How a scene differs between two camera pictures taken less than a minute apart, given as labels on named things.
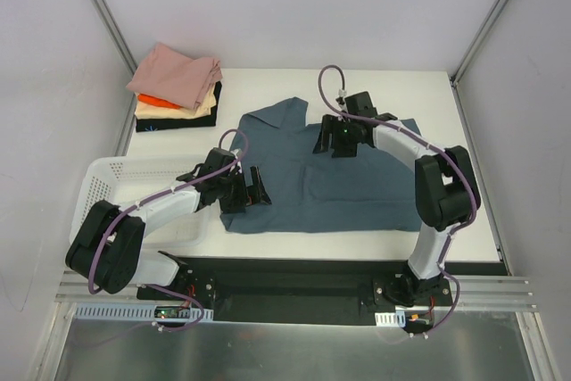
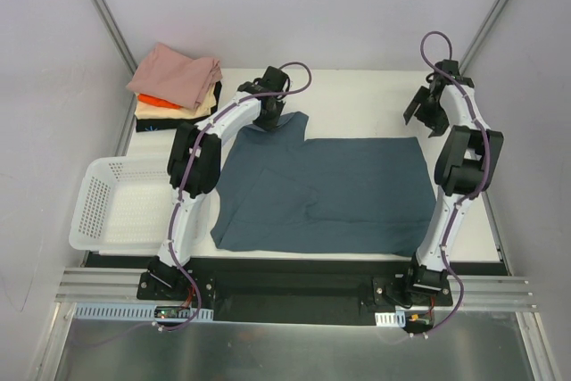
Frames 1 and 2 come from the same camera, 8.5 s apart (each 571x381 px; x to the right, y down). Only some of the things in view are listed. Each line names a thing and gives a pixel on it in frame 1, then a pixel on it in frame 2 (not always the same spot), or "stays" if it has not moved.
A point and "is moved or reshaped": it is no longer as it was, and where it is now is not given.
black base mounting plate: [316, 292] stays
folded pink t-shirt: [177, 76] stays
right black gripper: [336, 141] -> [426, 110]
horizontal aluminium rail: [477, 291] stays
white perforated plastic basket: [120, 180] stays
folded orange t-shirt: [158, 102] stays
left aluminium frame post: [103, 12] stays
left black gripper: [241, 195] -> [271, 114]
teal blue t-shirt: [372, 189] is moved or reshaped
